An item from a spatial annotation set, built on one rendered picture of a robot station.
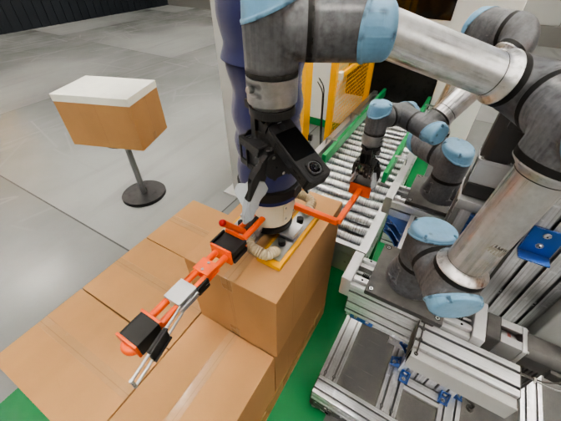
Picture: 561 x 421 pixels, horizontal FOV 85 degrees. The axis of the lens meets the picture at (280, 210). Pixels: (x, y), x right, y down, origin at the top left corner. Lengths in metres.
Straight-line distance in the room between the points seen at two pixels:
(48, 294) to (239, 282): 1.83
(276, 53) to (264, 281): 0.81
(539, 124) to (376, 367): 1.42
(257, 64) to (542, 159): 0.45
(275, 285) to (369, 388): 0.86
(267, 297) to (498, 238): 0.67
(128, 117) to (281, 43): 2.14
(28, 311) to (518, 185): 2.64
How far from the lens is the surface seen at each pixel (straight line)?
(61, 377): 1.61
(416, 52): 0.59
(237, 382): 1.37
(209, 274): 0.95
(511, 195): 0.67
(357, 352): 1.81
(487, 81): 0.66
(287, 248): 1.15
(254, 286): 1.08
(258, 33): 0.43
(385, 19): 0.44
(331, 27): 0.43
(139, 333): 0.89
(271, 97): 0.44
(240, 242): 1.01
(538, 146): 0.63
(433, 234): 0.87
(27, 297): 2.78
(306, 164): 0.45
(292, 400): 1.91
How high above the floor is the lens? 1.83
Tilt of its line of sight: 41 degrees down
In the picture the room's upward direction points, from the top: straight up
